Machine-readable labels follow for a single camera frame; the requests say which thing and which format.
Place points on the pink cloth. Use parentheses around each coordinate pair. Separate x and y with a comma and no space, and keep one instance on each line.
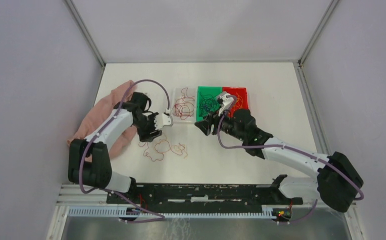
(99,113)

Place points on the clear plastic bin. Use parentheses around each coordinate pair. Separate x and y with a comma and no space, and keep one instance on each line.
(183,105)

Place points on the green plastic bin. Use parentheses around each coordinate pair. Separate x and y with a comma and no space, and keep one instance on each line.
(206,100)

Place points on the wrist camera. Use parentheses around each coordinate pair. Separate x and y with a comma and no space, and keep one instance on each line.
(226,102)
(163,120)

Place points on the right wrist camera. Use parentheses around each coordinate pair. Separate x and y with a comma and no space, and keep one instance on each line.
(226,102)

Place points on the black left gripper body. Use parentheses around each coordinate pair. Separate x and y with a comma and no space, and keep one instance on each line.
(146,125)

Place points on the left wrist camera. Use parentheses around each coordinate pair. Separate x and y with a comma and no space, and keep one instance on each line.
(163,120)

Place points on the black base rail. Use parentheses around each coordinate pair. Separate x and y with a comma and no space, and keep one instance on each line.
(188,198)

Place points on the white cable duct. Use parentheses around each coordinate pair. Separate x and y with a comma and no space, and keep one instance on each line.
(125,212)

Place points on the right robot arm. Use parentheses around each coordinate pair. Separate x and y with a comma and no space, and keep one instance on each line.
(330,178)

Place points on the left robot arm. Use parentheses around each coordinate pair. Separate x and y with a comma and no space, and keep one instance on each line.
(89,158)

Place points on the red plastic bin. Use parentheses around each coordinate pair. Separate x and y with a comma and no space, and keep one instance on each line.
(242,98)

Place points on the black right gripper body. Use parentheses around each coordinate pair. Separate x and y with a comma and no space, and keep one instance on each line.
(215,117)

